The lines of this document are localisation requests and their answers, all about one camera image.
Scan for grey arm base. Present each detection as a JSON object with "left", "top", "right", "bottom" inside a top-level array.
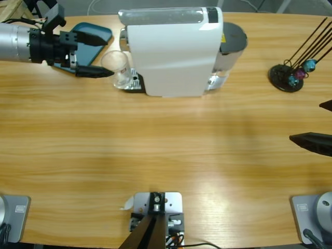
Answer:
[
  {"left": 289, "top": 191, "right": 332, "bottom": 244},
  {"left": 0, "top": 195, "right": 31, "bottom": 243}
]

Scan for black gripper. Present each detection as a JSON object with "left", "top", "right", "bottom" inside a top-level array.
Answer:
[{"left": 29, "top": 29, "right": 115, "bottom": 78}]

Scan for grey metal furniture leg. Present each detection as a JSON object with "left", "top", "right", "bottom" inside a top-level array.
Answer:
[{"left": 276, "top": 0, "right": 293, "bottom": 13}]

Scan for teal plastic tray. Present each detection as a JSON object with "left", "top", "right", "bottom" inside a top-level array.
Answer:
[{"left": 51, "top": 22, "right": 114, "bottom": 75}]

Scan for wooden crate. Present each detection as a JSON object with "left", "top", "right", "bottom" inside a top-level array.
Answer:
[{"left": 0, "top": 0, "right": 34, "bottom": 23}]

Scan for black base cable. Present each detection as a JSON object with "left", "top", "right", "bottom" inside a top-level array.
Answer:
[
  {"left": 303, "top": 229, "right": 325, "bottom": 249},
  {"left": 0, "top": 224, "right": 11, "bottom": 244}
]

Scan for black capsule holder with rods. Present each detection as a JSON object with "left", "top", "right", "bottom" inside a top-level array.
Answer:
[{"left": 268, "top": 17, "right": 332, "bottom": 93}]

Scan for clear glass cup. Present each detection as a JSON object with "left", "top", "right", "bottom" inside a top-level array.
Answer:
[{"left": 100, "top": 51, "right": 134, "bottom": 90}]

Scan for white paper tag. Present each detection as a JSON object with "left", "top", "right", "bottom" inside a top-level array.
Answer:
[{"left": 119, "top": 196, "right": 135, "bottom": 211}]

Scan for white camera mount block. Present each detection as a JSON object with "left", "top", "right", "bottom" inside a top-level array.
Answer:
[{"left": 129, "top": 191, "right": 185, "bottom": 247}]

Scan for white capsule coffee machine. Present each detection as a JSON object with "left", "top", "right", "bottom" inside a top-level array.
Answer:
[{"left": 118, "top": 7, "right": 248, "bottom": 99}]

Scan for black mount cable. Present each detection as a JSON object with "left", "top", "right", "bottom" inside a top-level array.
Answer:
[{"left": 181, "top": 242, "right": 221, "bottom": 249}]

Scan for black camera post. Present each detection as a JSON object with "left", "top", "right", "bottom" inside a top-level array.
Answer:
[{"left": 119, "top": 191, "right": 167, "bottom": 249}]

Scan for orange mount wires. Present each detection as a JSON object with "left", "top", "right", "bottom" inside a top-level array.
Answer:
[{"left": 165, "top": 232, "right": 185, "bottom": 246}]

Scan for white floor cable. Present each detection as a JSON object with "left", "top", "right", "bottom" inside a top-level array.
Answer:
[{"left": 87, "top": 0, "right": 122, "bottom": 16}]

